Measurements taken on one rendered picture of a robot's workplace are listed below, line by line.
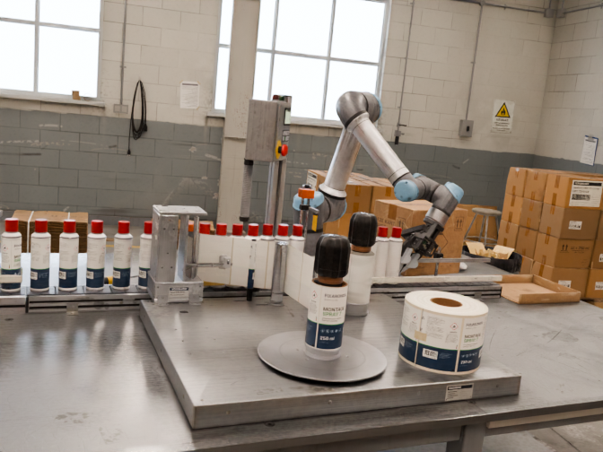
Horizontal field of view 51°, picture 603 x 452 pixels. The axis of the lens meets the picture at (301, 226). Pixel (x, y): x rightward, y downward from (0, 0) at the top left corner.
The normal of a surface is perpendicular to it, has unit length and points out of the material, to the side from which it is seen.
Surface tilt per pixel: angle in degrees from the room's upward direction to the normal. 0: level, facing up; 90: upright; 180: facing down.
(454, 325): 90
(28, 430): 0
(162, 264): 90
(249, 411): 90
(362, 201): 90
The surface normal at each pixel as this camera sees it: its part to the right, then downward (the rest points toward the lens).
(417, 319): -0.75, 0.04
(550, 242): -0.95, -0.07
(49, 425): 0.10, -0.98
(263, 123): -0.21, 0.15
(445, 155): 0.24, 0.19
